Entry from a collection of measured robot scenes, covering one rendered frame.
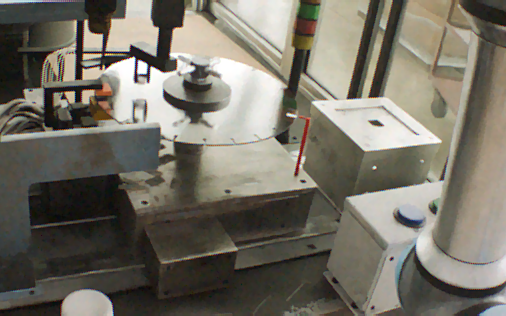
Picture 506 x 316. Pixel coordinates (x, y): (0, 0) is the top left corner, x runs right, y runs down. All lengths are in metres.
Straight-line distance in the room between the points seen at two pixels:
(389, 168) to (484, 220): 0.48
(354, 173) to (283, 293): 0.26
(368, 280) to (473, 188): 0.31
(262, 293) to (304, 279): 0.08
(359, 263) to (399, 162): 0.26
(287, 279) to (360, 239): 0.14
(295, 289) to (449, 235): 0.35
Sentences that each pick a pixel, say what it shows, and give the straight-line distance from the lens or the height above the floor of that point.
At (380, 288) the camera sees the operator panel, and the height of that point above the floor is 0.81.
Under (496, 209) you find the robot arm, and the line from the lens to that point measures 0.59.
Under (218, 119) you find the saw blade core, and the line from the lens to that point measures 0.88.
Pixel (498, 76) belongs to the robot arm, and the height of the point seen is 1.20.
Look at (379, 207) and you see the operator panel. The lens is 0.86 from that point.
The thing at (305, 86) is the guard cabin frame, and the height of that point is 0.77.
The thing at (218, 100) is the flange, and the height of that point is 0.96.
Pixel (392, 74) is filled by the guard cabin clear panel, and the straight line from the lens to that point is 1.25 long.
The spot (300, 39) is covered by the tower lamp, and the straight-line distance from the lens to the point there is 1.16.
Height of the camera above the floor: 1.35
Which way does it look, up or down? 31 degrees down
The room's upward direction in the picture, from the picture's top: 10 degrees clockwise
